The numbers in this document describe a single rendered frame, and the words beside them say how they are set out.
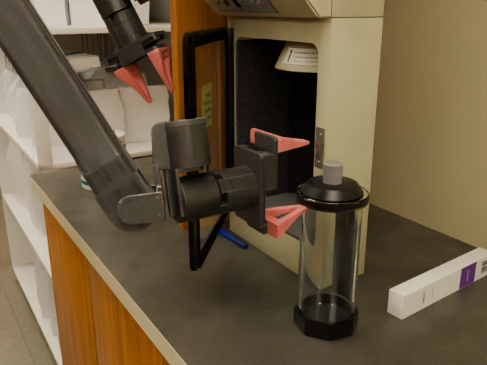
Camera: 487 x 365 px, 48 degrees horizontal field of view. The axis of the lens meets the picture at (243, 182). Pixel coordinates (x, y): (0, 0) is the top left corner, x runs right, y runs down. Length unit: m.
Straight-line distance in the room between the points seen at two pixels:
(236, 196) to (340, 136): 0.30
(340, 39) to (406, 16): 0.47
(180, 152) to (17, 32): 0.23
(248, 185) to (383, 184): 0.79
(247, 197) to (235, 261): 0.42
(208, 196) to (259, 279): 0.40
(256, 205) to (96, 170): 0.21
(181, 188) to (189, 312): 0.33
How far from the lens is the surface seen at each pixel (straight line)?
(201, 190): 0.66
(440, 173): 1.32
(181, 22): 1.16
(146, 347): 1.09
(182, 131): 0.65
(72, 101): 0.66
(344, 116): 0.93
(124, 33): 0.95
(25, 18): 0.68
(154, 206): 0.65
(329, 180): 0.80
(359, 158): 0.97
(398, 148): 1.39
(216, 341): 0.87
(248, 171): 0.70
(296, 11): 0.90
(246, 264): 1.09
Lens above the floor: 1.43
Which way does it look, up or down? 18 degrees down
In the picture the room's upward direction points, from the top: straight up
